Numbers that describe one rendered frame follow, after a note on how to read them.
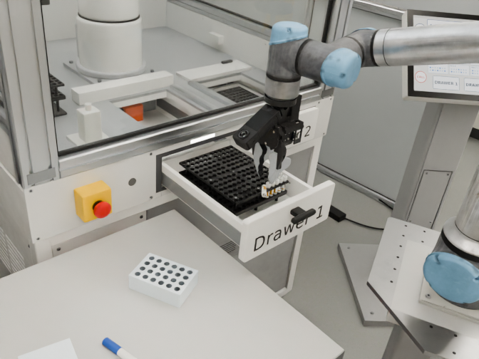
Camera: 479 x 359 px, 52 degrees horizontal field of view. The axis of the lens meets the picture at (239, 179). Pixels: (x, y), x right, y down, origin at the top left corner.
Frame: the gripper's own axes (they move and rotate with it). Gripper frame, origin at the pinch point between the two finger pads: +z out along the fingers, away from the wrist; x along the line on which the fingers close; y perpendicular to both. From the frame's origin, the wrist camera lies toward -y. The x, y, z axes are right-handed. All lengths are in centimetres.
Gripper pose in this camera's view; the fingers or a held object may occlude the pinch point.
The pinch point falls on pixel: (264, 176)
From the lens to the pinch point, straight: 117.7
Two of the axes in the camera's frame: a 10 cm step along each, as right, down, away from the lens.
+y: 7.5, -2.9, 6.0
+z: -0.8, 8.5, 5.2
